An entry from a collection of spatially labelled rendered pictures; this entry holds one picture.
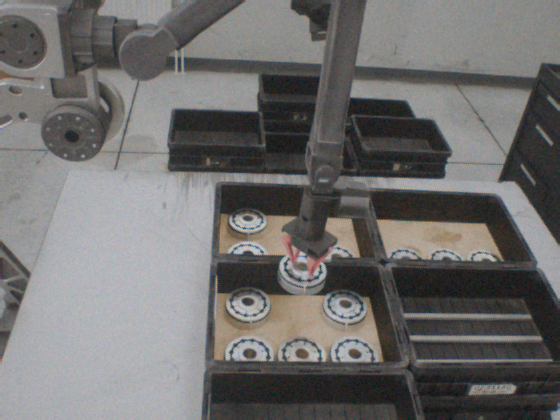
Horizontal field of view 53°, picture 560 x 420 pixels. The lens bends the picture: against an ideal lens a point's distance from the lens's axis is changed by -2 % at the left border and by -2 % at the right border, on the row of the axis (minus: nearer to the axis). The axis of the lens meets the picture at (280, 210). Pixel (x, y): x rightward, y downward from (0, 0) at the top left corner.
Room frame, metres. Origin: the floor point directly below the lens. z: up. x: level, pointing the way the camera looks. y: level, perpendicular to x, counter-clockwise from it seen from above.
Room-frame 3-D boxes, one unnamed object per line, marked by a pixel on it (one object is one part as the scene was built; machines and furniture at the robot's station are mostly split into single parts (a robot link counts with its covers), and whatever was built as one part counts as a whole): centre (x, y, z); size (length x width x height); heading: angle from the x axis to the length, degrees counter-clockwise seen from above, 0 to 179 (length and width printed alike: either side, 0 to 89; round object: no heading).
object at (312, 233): (0.91, -0.07, 1.09); 0.10 x 0.07 x 0.07; 51
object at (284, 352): (0.76, -0.08, 0.86); 0.10 x 0.10 x 0.01
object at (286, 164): (2.18, -0.09, 0.31); 0.40 x 0.30 x 0.34; 99
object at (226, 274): (0.83, -0.07, 0.87); 0.40 x 0.30 x 0.11; 97
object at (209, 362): (0.83, -0.07, 0.92); 0.40 x 0.30 x 0.02; 97
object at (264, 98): (2.57, -0.03, 0.37); 0.40 x 0.30 x 0.45; 99
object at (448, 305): (0.88, -0.47, 0.87); 0.40 x 0.30 x 0.11; 97
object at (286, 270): (0.91, -0.06, 0.97); 0.10 x 0.10 x 0.01
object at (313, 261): (0.90, -0.07, 1.02); 0.07 x 0.07 x 0.09; 51
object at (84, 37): (0.90, 0.34, 1.45); 0.09 x 0.08 x 0.12; 9
